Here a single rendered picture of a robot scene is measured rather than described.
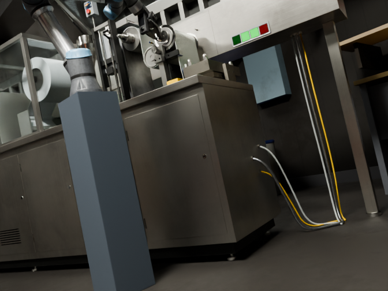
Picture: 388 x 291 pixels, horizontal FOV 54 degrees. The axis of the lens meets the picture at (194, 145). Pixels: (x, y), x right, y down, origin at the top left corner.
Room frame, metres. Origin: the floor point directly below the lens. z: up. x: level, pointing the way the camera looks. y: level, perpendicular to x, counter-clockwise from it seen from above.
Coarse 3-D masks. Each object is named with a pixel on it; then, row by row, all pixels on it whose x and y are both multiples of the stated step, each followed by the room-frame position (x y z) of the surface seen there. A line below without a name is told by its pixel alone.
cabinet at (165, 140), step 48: (192, 96) 1.80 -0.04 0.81; (240, 96) 2.11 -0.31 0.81; (48, 144) 2.38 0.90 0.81; (144, 144) 1.98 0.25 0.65; (192, 144) 1.83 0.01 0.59; (240, 144) 2.00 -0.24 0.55; (0, 192) 2.71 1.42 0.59; (48, 192) 2.43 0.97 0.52; (144, 192) 2.02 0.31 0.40; (192, 192) 1.86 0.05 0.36; (240, 192) 1.90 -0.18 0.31; (0, 240) 2.76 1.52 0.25; (48, 240) 2.47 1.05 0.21; (192, 240) 1.89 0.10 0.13; (240, 240) 1.89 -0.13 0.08
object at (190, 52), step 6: (180, 48) 2.16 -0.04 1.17; (186, 48) 2.22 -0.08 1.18; (192, 48) 2.28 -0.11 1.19; (186, 54) 2.21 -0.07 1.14; (192, 54) 2.27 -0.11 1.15; (180, 60) 2.14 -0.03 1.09; (186, 60) 2.20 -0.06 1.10; (192, 60) 2.26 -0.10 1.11; (198, 60) 2.32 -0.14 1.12; (180, 66) 2.13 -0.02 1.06
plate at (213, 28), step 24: (240, 0) 2.24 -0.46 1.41; (264, 0) 2.16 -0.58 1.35; (288, 0) 2.10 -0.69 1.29; (312, 0) 2.03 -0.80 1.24; (336, 0) 1.97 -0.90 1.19; (192, 24) 2.43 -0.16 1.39; (216, 24) 2.34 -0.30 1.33; (240, 24) 2.26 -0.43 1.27; (288, 24) 2.11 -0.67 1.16; (312, 24) 2.15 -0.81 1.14; (216, 48) 2.36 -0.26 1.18; (240, 48) 2.32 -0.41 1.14; (264, 48) 2.44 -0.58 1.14; (96, 72) 2.91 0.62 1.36
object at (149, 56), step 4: (148, 48) 2.22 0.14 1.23; (148, 52) 2.23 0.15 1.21; (144, 56) 2.25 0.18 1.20; (148, 56) 2.23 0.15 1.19; (152, 56) 2.22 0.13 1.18; (144, 60) 2.25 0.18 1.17; (148, 60) 2.24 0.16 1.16; (152, 60) 2.22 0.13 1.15; (148, 64) 2.24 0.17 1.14; (152, 64) 2.23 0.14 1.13; (156, 64) 2.21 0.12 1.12
